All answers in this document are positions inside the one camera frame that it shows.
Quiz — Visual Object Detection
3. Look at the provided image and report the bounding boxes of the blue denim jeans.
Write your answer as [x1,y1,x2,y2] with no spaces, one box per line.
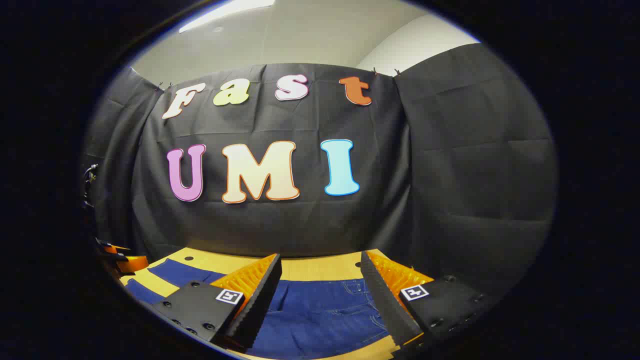
[122,257,401,360]

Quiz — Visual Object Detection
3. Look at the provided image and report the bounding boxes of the black backdrop cloth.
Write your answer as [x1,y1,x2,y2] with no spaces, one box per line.
[82,42,560,301]

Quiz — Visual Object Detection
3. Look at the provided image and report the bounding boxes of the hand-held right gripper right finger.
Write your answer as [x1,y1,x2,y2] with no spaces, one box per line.
[360,250,501,358]

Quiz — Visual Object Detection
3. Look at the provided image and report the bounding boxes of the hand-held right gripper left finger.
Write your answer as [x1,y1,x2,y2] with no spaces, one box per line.
[152,253,283,351]

